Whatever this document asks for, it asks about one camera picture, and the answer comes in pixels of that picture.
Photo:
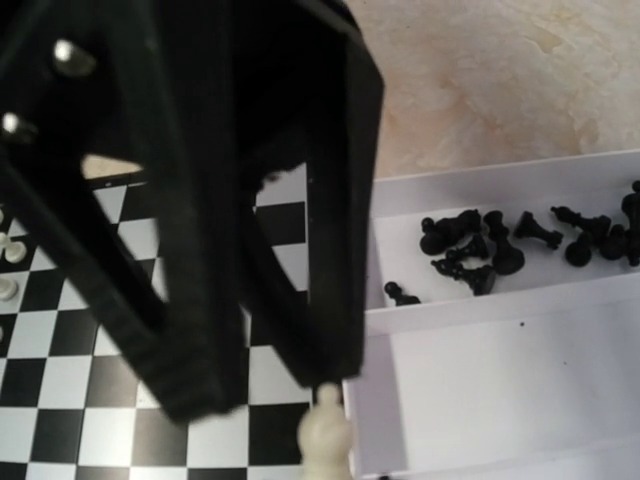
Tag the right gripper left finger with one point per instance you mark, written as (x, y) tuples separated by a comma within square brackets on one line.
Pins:
[(118, 156)]

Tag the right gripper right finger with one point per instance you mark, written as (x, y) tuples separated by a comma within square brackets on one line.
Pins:
[(308, 93)]

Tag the white pawn second row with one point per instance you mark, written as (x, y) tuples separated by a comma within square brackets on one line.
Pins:
[(8, 289)]

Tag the black and silver chessboard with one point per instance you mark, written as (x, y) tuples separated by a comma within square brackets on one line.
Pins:
[(74, 403)]

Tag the white chess pawn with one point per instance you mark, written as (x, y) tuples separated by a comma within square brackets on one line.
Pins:
[(325, 437)]

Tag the white plastic divided tray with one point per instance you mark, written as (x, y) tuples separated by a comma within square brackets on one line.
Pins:
[(537, 380)]

